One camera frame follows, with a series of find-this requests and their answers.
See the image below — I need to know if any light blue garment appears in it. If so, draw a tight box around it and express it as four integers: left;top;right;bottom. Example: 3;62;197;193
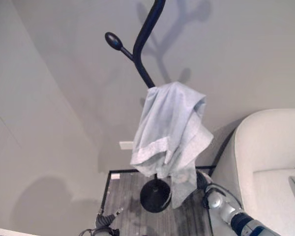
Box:
129;82;215;210

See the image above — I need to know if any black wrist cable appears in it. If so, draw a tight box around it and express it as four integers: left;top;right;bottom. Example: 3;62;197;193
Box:
201;186;242;210

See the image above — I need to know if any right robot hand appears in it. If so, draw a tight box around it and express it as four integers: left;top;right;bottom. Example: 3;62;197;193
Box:
196;171;214;192

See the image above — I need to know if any white wall socket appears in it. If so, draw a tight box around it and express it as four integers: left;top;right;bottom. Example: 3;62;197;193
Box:
119;140;134;151

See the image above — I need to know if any black metal coat rack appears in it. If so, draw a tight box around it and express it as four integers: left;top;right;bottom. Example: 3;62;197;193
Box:
104;0;173;213

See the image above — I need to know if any white furniture edge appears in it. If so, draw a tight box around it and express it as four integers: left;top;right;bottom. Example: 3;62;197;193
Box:
0;225;34;236

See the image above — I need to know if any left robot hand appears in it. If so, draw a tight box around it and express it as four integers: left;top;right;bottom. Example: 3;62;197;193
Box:
95;208;121;230

